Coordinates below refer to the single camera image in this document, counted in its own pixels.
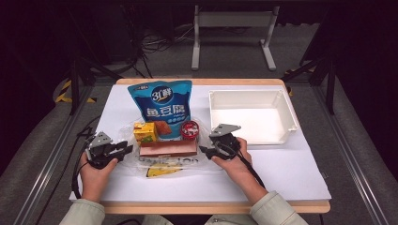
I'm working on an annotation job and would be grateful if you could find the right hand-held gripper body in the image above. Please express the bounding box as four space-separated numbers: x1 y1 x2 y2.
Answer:
208 123 242 161

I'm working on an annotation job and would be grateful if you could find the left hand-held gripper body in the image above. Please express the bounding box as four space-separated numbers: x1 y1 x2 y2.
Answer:
84 130 126 171

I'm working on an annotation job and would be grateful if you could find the clear plastic smiley bag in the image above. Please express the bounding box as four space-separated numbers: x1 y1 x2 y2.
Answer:
116 120 220 178

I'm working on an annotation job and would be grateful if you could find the red-lidded cup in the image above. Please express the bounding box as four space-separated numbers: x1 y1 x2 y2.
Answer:
179 120 201 141

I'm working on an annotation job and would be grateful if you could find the yellow drink carton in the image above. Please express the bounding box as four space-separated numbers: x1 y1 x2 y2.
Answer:
133 121 159 145

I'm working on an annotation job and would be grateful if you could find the white plastic bin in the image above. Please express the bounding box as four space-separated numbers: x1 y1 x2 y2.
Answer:
207 89 299 146

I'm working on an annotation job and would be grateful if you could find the brown rectangular box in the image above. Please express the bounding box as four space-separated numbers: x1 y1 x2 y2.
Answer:
139 139 199 158

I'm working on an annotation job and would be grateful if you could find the blue snack pouch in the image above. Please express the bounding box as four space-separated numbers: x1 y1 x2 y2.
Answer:
127 80 193 141

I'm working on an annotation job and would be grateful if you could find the person's right hand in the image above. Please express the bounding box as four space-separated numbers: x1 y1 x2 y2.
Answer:
211 137 253 186

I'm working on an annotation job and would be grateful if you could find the person's left hand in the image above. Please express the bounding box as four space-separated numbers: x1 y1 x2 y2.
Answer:
79 152 119 201

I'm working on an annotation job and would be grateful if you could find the yellow black hazard tape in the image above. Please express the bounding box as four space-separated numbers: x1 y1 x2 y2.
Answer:
54 79 97 104

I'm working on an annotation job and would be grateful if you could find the black metal stand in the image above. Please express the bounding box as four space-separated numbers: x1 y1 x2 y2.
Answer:
67 8 121 116
281 46 340 116

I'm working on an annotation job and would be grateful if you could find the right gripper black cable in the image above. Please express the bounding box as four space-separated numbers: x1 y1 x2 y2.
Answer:
233 149 267 189

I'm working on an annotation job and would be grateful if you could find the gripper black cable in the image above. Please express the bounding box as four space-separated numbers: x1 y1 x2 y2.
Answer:
70 115 101 201
233 149 267 189

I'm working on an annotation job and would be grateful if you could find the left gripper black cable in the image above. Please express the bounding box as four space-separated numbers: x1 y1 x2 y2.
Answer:
70 115 101 201

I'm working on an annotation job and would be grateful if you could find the aluminium floor rail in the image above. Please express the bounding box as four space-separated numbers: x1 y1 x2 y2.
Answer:
313 85 390 225
12 87 93 225

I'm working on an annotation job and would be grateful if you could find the tangle of floor cables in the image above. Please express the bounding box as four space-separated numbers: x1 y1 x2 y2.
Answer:
123 6 195 79

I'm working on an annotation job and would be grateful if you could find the white metal table frame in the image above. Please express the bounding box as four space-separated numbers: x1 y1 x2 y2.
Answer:
191 5 281 71

